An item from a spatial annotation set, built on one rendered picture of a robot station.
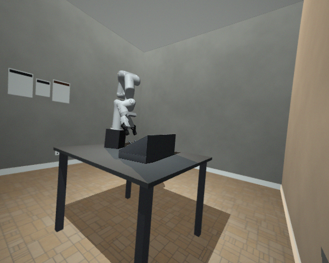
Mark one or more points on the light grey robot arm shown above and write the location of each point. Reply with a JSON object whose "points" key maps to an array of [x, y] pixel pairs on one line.
{"points": [[125, 90]]}

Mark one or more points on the black switch console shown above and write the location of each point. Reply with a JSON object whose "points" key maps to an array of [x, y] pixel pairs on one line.
{"points": [[149, 148]]}

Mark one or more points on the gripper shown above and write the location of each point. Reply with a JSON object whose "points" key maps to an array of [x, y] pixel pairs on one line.
{"points": [[127, 123]]}

